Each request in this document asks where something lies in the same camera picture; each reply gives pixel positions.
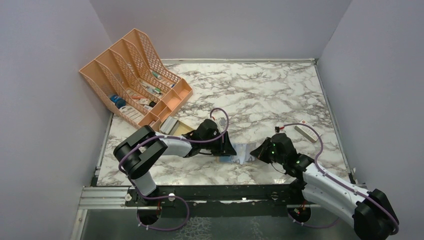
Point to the blue tape roll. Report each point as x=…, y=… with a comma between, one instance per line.
x=118, y=101

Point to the white card box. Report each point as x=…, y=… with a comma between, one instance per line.
x=308, y=131

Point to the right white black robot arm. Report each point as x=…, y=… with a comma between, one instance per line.
x=369, y=213

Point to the stack of silver cards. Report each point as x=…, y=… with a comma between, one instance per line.
x=169, y=126

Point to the beige oval tray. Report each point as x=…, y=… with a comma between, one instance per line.
x=182, y=129

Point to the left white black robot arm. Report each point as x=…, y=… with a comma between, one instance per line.
x=140, y=151

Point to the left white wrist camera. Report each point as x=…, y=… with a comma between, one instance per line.
x=221, y=124

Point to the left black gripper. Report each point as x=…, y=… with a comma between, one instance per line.
x=229, y=149

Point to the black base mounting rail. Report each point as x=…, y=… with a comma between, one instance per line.
x=178, y=201

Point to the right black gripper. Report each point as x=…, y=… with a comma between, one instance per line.
x=260, y=152

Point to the green marker pen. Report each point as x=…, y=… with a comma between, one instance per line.
x=156, y=75

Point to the aluminium frame profile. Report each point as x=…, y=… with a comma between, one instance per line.
x=103, y=198

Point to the orange plastic desk organizer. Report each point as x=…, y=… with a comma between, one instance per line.
x=125, y=69

